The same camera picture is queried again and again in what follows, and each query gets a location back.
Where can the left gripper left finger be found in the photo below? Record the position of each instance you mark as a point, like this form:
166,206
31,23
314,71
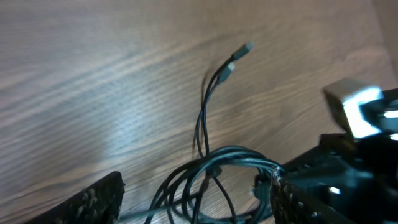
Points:
99,203

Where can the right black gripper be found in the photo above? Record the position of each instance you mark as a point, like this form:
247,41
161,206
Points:
358,179

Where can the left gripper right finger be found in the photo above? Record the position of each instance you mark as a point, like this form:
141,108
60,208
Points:
291,204

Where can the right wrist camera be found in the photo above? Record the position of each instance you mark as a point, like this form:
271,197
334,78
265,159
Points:
345,98

